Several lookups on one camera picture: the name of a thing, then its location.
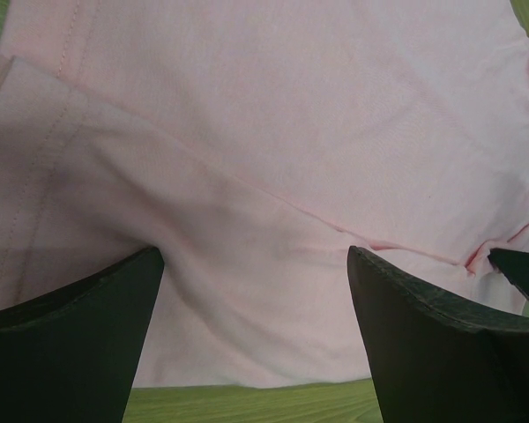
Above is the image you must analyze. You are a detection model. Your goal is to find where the bright pink t shirt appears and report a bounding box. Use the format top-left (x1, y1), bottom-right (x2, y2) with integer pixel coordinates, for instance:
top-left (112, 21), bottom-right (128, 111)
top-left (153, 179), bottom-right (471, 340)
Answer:
top-left (0, 1), bottom-right (529, 388)

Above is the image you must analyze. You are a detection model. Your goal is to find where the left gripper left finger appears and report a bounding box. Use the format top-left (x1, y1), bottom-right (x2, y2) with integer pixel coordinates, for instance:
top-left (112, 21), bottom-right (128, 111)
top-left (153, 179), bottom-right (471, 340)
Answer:
top-left (0, 248), bottom-right (164, 422)

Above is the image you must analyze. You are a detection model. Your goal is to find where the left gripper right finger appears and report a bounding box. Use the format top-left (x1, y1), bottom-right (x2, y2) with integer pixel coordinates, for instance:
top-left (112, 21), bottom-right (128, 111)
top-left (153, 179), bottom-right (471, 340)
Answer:
top-left (347, 247), bottom-right (529, 422)

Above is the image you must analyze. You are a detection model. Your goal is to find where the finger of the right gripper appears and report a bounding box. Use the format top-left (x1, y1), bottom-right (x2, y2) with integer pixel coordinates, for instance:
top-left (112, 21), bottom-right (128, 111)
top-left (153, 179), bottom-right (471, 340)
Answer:
top-left (488, 249), bottom-right (529, 302)

